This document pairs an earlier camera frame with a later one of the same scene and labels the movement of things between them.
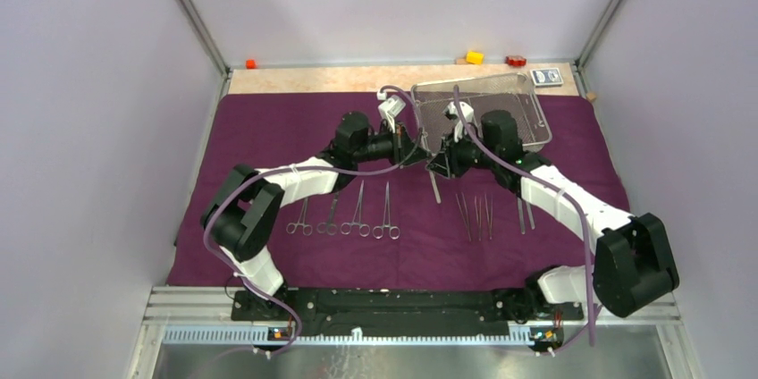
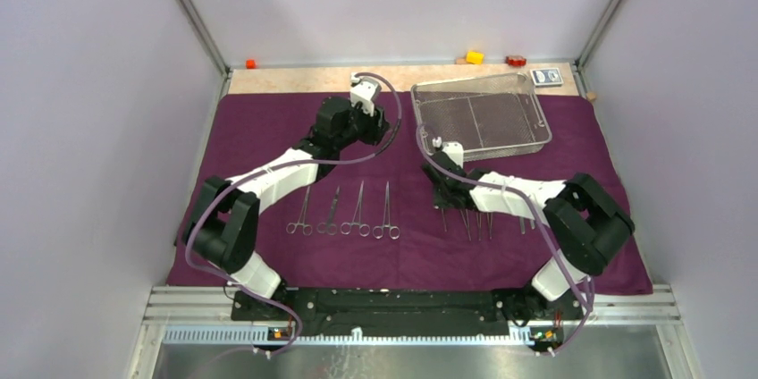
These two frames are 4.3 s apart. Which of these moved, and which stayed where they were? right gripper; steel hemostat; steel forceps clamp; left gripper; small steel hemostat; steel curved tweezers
Moved: left gripper; right gripper
Stayed: steel curved tweezers; steel forceps clamp; steel hemostat; small steel hemostat
